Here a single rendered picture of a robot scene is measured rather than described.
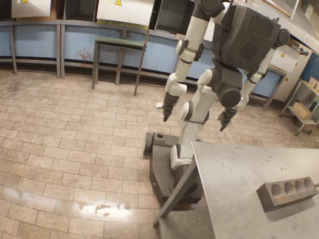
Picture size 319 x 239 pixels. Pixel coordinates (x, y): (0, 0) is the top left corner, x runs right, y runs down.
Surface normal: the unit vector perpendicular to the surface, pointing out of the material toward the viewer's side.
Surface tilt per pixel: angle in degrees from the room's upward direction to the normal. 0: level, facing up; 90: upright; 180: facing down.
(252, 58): 105
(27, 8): 90
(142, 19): 90
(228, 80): 45
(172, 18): 90
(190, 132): 60
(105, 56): 90
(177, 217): 0
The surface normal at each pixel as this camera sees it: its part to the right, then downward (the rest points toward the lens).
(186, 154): 0.18, -0.07
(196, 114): 0.04, 0.57
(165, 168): 0.23, -0.76
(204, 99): -0.03, 0.75
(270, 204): -0.97, -0.13
